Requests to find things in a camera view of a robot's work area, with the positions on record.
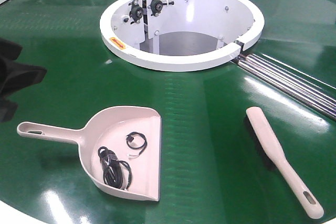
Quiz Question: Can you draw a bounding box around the black cable bundle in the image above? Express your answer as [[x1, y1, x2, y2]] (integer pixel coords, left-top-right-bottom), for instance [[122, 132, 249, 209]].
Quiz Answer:
[[97, 146, 133, 190]]

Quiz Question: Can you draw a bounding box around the small black cable loop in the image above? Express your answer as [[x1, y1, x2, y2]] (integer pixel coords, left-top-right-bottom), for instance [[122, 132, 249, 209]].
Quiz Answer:
[[125, 132, 148, 159]]

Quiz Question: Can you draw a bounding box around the green conveyor belt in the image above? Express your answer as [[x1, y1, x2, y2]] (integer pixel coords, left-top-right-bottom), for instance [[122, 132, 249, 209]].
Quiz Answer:
[[1, 0, 335, 223]]

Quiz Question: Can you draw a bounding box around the steel transfer rollers right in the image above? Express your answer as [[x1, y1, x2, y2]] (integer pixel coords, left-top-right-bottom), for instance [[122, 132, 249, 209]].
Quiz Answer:
[[232, 54, 335, 120]]

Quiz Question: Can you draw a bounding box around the green pillow block bearing left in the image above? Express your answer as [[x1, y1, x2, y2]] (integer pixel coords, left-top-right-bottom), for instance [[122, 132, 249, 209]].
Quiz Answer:
[[129, 0, 144, 24]]

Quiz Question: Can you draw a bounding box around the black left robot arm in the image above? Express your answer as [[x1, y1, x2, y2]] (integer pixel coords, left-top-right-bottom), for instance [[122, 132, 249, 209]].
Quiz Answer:
[[1, 38, 47, 122]]

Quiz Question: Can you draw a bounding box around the green pillow block bearing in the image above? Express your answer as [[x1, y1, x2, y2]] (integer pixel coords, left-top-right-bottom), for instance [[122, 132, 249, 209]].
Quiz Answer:
[[148, 0, 174, 17], [129, 0, 144, 24]]

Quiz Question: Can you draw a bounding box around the white inner conveyor ring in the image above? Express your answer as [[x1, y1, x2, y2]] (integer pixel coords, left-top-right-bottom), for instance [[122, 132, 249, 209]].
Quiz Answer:
[[99, 0, 266, 72]]

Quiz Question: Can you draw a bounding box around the beige hand broom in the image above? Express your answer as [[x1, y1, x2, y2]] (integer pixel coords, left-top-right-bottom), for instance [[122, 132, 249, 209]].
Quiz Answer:
[[246, 106, 324, 219]]

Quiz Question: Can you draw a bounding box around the green pillow block bearing right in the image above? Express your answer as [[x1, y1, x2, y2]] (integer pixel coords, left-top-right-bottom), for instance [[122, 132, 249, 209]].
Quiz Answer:
[[148, 0, 174, 17]]

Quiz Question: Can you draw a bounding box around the beige plastic dustpan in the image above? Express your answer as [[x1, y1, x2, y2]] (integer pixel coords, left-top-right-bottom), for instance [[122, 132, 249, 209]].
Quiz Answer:
[[17, 106, 161, 201]]

